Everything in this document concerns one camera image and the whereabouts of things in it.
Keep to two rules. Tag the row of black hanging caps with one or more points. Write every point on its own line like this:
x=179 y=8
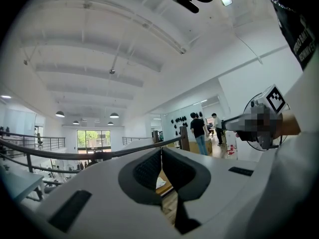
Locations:
x=184 y=118

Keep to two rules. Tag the large window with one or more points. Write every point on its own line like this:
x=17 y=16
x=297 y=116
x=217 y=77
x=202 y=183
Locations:
x=92 y=138

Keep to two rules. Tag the brown cardboard box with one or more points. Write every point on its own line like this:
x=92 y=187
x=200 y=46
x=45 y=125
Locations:
x=208 y=147

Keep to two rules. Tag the black metal railing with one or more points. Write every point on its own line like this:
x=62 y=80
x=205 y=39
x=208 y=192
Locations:
x=62 y=155

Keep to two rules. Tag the grey blue desk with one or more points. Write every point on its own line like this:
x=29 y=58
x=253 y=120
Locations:
x=17 y=183

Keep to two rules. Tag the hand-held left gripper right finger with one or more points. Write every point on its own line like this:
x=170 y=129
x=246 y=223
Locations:
x=224 y=183

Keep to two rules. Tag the person's black printed shirt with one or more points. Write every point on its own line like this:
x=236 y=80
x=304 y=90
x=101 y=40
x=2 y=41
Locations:
x=299 y=21

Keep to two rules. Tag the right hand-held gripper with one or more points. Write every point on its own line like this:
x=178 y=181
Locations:
x=270 y=97

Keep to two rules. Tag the white plastic bag red print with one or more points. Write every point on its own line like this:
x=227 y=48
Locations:
x=231 y=149

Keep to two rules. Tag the black standing fan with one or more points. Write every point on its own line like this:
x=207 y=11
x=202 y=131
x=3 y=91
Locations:
x=251 y=146

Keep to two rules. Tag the person's right forearm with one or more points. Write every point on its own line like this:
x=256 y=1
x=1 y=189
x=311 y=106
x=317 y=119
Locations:
x=290 y=123

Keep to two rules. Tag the dark wooden post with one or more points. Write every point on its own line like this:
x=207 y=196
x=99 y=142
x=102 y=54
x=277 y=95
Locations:
x=185 y=138

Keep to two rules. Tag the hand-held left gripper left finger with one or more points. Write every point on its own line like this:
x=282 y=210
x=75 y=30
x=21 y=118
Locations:
x=104 y=183

